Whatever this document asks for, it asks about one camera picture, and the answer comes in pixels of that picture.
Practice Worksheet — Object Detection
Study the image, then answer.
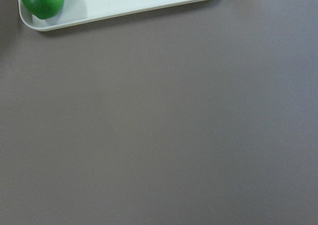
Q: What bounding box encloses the beige rabbit tray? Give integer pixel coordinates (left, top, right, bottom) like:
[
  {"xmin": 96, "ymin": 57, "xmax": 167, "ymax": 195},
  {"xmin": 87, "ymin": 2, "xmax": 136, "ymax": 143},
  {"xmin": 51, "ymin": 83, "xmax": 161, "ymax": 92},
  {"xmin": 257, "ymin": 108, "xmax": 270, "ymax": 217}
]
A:
[{"xmin": 18, "ymin": 0, "xmax": 205, "ymax": 31}]

